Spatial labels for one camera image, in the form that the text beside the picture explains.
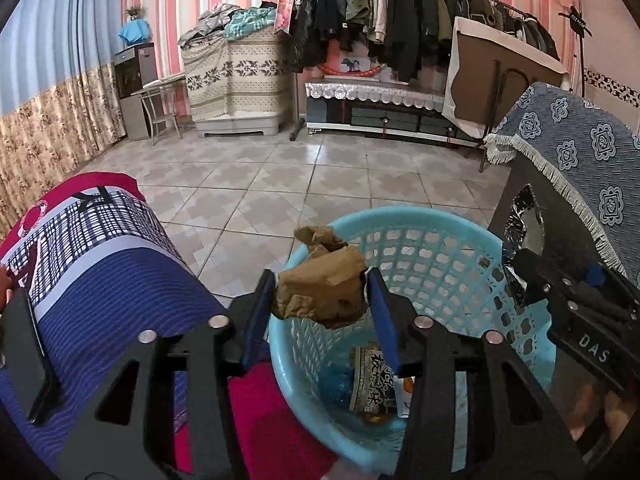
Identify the silver foil wrapper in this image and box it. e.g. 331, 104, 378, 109
502, 184, 547, 307

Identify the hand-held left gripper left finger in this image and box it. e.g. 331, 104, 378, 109
55, 269, 279, 480

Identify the dark furniture under cloth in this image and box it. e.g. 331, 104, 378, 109
487, 157, 608, 301

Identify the blue patterned fringed cloth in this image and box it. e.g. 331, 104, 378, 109
482, 81, 640, 291

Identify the cabinet under patterned cloth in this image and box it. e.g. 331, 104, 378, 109
181, 25, 296, 138

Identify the blue and floral curtain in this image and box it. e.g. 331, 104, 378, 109
0, 0, 128, 233

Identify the low cabinet with lace cloth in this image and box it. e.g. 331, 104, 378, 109
304, 80, 481, 148

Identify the orange and white packet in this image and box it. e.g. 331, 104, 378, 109
392, 375, 418, 420

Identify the metal folding chair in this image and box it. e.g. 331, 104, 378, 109
131, 76, 187, 140

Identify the grey water dispenser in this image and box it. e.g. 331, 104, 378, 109
112, 42, 158, 142

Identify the striped purple and red blanket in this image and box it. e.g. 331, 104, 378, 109
0, 172, 341, 480

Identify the pile of clothes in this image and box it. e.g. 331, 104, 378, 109
178, 2, 278, 47

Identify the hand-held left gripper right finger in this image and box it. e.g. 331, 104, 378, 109
365, 266, 590, 480

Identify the folded table with white cloth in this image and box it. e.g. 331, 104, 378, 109
442, 16, 571, 173

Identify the clothes rack with hanging clothes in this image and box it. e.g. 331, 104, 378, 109
282, 0, 561, 86

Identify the light blue plastic basket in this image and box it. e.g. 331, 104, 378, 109
267, 205, 557, 460

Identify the black coat stand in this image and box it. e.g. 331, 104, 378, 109
557, 5, 593, 96

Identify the person's right hand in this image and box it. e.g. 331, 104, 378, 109
562, 370, 640, 456

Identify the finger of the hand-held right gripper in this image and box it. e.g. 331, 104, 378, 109
580, 262, 640, 308
504, 249, 633, 322

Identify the blue cloth with plant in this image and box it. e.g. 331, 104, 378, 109
118, 5, 152, 47

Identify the pink hanging bag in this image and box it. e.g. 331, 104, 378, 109
272, 0, 296, 37

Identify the patterned snack packet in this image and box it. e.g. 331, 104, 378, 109
347, 345, 403, 413

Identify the black flat case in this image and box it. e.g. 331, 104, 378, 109
0, 287, 65, 426

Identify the brown paper bag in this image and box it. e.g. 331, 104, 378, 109
274, 225, 371, 331

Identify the picture box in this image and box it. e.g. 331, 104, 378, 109
340, 56, 373, 77

